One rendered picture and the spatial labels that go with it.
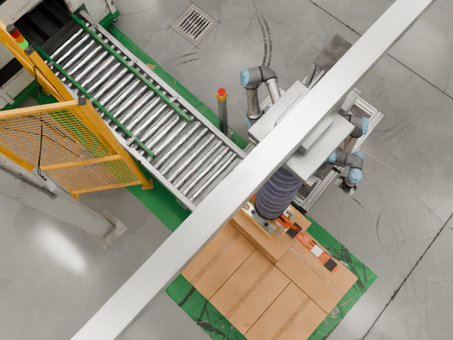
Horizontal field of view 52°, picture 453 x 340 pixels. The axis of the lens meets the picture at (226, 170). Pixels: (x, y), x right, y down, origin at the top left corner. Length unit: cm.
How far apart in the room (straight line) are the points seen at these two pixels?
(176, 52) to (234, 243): 228
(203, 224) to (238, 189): 17
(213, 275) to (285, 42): 267
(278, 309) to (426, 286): 157
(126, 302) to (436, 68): 461
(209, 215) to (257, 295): 253
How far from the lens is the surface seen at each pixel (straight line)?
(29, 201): 313
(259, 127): 184
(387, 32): 190
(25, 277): 503
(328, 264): 347
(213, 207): 158
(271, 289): 407
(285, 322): 408
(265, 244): 369
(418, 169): 511
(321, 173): 374
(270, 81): 331
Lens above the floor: 460
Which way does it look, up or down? 75 degrees down
